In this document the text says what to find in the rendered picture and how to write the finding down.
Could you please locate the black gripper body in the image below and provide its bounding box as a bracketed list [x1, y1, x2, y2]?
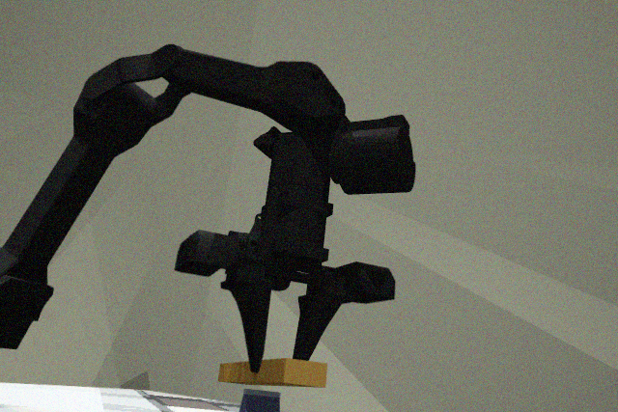
[174, 184, 395, 303]

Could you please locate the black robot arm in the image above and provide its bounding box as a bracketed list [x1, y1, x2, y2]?
[0, 44, 415, 349]

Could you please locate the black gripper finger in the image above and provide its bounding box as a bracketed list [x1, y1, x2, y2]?
[293, 290, 352, 361]
[221, 275, 272, 373]

